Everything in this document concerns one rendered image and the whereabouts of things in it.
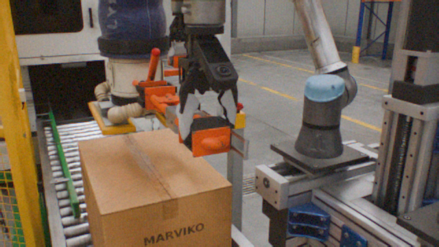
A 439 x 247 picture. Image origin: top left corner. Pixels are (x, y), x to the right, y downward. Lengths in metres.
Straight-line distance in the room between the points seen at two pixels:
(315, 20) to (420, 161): 0.54
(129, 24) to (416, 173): 0.89
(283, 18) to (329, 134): 10.94
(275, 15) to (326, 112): 10.76
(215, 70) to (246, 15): 10.70
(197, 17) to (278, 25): 11.31
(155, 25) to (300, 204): 0.70
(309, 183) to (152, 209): 0.47
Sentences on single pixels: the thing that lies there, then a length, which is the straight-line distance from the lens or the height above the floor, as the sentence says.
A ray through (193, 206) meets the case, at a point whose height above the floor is 0.90.
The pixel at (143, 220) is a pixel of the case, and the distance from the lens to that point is 1.11.
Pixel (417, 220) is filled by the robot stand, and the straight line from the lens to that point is 0.94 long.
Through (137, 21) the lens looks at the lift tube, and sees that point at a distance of 1.15.
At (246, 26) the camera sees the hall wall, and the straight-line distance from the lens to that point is 11.32.
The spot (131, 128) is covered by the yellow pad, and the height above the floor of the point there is 1.13.
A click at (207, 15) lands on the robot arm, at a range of 0.66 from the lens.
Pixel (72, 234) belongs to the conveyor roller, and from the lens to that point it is 1.79.
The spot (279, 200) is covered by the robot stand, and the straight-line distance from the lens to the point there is 1.13.
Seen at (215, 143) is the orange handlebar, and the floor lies 1.25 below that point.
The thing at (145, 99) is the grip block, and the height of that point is 1.25.
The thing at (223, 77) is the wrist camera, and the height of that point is 1.38.
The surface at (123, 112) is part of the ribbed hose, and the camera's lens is 1.09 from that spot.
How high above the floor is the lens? 1.49
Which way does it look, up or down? 19 degrees down
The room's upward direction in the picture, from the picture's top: straight up
